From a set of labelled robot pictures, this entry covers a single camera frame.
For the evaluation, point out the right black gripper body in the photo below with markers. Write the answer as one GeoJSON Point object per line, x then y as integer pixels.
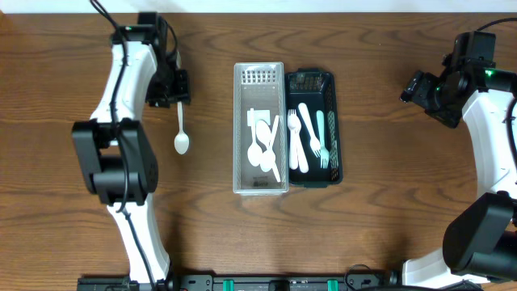
{"type": "Point", "coordinates": [414, 86]}

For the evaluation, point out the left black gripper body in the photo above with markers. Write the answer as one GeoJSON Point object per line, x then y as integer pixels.
{"type": "Point", "coordinates": [174, 94]}

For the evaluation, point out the white spoon of pair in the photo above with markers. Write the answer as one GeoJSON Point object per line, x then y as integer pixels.
{"type": "Point", "coordinates": [267, 137]}
{"type": "Point", "coordinates": [181, 140]}

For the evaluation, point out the white spoon horizontal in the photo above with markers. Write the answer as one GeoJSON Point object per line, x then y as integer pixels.
{"type": "Point", "coordinates": [274, 168]}

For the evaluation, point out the white spoon diagonal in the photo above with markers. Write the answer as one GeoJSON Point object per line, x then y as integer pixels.
{"type": "Point", "coordinates": [254, 151]}

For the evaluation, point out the mint green plastic fork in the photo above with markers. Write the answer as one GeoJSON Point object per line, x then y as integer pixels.
{"type": "Point", "coordinates": [324, 153]}

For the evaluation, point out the white fork tines down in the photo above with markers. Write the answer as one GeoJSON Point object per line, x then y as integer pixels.
{"type": "Point", "coordinates": [314, 143]}

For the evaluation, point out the white fork tines up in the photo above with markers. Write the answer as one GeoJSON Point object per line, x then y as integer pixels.
{"type": "Point", "coordinates": [292, 125]}

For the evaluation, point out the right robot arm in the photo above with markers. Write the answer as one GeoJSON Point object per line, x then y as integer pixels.
{"type": "Point", "coordinates": [477, 246]}

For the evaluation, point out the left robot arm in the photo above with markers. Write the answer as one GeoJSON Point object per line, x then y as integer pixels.
{"type": "Point", "coordinates": [115, 156]}

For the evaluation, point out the white label in tray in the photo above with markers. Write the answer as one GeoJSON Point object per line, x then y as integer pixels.
{"type": "Point", "coordinates": [264, 115]}

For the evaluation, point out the clear plastic organizer tray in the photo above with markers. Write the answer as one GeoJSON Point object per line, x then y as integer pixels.
{"type": "Point", "coordinates": [258, 85]}

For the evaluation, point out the black plastic mesh basket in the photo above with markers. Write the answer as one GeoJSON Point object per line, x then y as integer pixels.
{"type": "Point", "coordinates": [315, 88]}

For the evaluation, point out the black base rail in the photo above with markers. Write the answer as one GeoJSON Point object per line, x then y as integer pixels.
{"type": "Point", "coordinates": [354, 280]}

